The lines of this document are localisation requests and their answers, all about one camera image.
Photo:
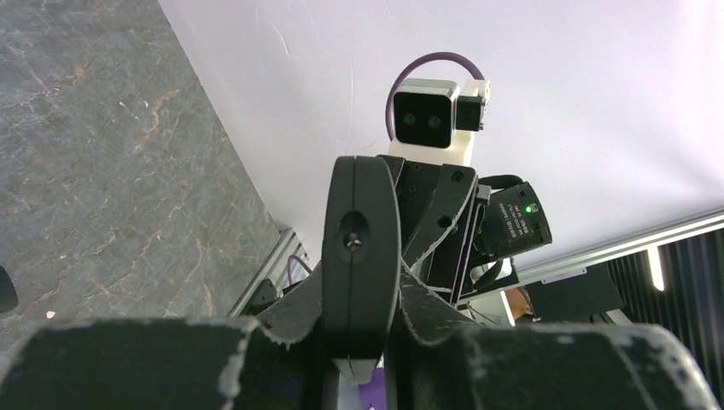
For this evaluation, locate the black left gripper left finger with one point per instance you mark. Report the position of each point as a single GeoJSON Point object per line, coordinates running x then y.
{"type": "Point", "coordinates": [270, 361]}

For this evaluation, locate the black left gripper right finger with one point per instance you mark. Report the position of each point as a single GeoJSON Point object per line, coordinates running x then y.
{"type": "Point", "coordinates": [440, 359]}

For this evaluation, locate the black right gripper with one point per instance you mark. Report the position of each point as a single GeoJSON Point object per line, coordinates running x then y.
{"type": "Point", "coordinates": [438, 210]}

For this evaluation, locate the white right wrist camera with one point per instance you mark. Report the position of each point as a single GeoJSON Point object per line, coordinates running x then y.
{"type": "Point", "coordinates": [435, 121]}

